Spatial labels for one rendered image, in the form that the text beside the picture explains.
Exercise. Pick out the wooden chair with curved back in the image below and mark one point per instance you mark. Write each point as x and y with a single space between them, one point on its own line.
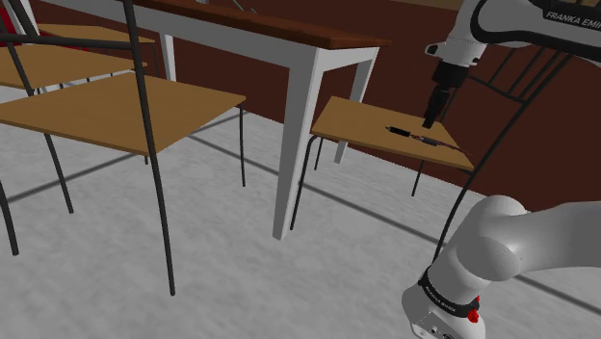
357 123

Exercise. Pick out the black and red pen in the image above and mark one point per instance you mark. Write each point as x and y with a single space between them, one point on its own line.
400 131

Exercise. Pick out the wooden chair with black frame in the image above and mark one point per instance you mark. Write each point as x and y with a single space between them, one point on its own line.
112 110
56 63
89 33

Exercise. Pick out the white table with brown top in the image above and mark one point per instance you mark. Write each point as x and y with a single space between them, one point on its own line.
300 103

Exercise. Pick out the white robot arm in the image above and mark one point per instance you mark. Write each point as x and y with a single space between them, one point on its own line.
497 244

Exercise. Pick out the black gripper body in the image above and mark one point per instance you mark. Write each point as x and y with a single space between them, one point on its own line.
450 75

